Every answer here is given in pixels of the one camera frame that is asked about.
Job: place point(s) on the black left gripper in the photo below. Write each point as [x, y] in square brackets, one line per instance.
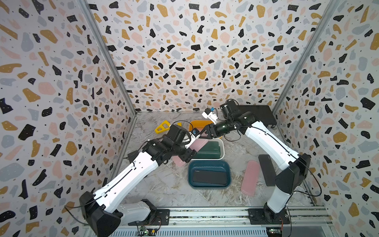
[188, 155]

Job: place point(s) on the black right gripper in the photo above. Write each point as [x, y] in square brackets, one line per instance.
[208, 130]

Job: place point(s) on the pink pencil case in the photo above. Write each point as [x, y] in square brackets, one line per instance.
[250, 179]
[196, 145]

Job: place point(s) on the dark grey pencil case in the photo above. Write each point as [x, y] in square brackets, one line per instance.
[267, 170]
[217, 178]

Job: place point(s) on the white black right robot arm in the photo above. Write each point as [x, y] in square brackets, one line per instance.
[294, 167]

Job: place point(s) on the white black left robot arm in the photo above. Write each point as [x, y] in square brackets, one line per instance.
[100, 208]

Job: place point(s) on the yellow storage box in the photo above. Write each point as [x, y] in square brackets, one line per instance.
[199, 124]

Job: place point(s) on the white storage box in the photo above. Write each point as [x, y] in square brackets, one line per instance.
[212, 149]

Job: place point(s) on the teal storage box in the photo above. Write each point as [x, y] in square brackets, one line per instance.
[213, 165]

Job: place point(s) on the yellow triangular ruler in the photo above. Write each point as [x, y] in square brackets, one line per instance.
[163, 127]

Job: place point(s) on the black briefcase with metal latches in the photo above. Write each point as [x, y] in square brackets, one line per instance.
[262, 113]

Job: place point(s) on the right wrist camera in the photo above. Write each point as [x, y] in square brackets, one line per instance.
[210, 113]

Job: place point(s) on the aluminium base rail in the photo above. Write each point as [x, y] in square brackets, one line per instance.
[298, 221]

